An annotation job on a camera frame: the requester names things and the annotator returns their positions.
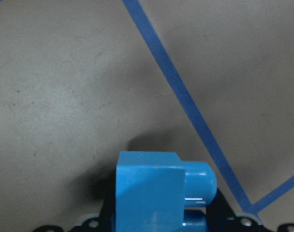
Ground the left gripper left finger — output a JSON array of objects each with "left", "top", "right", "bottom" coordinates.
[{"left": 33, "top": 193, "right": 118, "bottom": 232}]

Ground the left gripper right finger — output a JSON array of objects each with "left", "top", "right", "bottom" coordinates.
[{"left": 205, "top": 187, "right": 294, "bottom": 232}]

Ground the blue toy block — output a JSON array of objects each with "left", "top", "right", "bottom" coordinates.
[{"left": 115, "top": 151, "right": 217, "bottom": 232}]

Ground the brown paper table cover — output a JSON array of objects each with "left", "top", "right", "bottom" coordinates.
[{"left": 0, "top": 0, "right": 294, "bottom": 232}]

